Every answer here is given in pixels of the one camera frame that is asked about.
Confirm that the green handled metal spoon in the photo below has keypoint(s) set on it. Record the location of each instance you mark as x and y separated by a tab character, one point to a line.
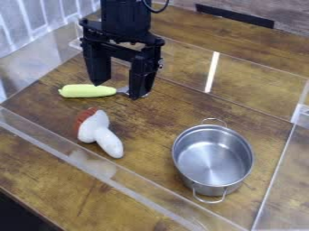
88	90

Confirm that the plush mushroom toy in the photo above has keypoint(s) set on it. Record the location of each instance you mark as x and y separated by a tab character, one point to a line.
92	130

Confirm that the clear acrylic enclosure wall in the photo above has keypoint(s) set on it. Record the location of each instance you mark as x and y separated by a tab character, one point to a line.
229	71

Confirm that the clear acrylic bracket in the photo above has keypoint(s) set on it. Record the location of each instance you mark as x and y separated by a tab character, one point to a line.
75	44

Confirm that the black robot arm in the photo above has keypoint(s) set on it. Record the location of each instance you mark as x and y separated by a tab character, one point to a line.
128	14

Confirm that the stainless steel pot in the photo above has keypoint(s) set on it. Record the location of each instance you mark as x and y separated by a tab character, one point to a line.
213	158

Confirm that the black strip on table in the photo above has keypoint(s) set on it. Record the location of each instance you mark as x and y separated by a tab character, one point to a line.
245	18

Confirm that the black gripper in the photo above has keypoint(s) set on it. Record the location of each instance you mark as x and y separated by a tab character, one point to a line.
128	45

